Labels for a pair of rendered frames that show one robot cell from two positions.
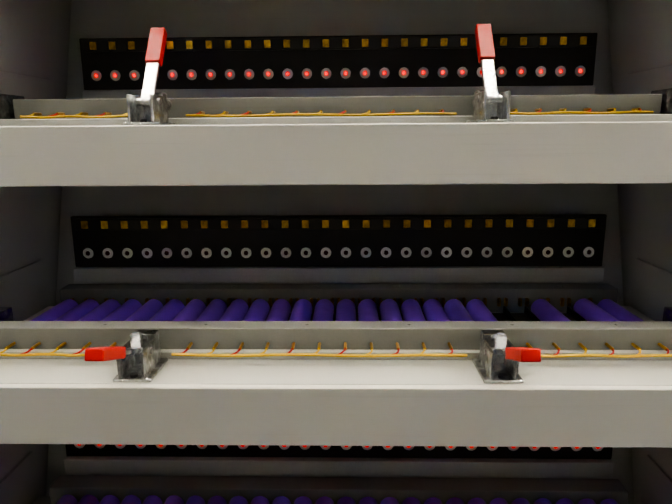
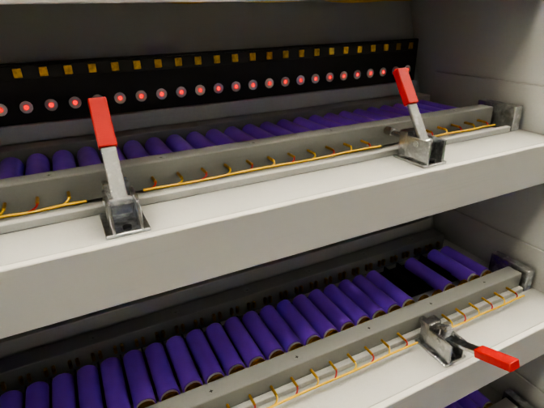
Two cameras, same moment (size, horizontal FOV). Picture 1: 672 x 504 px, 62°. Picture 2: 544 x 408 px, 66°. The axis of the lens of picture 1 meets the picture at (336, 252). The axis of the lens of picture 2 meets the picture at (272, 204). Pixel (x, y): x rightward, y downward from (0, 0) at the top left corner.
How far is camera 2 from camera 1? 28 cm
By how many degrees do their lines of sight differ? 29
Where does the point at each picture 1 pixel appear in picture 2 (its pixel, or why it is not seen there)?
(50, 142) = (16, 286)
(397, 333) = (365, 340)
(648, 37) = (460, 48)
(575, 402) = not seen: hidden behind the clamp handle
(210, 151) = (214, 246)
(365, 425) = not seen: outside the picture
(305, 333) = (300, 367)
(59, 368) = not seen: outside the picture
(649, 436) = (524, 359)
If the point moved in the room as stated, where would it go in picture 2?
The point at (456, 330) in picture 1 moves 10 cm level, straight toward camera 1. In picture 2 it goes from (402, 322) to (472, 371)
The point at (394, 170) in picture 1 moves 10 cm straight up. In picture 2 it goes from (370, 222) to (354, 102)
